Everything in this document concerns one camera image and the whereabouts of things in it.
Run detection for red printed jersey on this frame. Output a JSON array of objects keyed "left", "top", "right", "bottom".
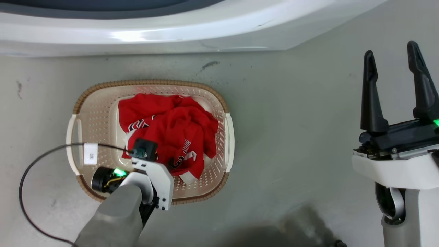
[{"left": 118, "top": 93, "right": 219, "bottom": 186}]

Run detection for beige perforated laundry basket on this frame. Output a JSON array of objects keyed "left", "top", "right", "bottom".
[{"left": 66, "top": 80, "right": 235, "bottom": 205}]

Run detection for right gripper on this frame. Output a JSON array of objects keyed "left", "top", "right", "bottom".
[{"left": 352, "top": 40, "right": 439, "bottom": 190}]

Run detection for thin black cable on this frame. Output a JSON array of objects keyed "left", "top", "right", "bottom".
[{"left": 19, "top": 142, "right": 135, "bottom": 247}]

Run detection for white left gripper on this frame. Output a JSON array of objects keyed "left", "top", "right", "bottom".
[{"left": 132, "top": 158, "right": 174, "bottom": 211}]

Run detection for white front-load washing machine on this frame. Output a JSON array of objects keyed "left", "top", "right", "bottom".
[{"left": 0, "top": 0, "right": 388, "bottom": 57}]

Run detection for white cable label tag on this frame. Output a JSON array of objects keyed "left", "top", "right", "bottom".
[{"left": 83, "top": 143, "right": 99, "bottom": 165}]

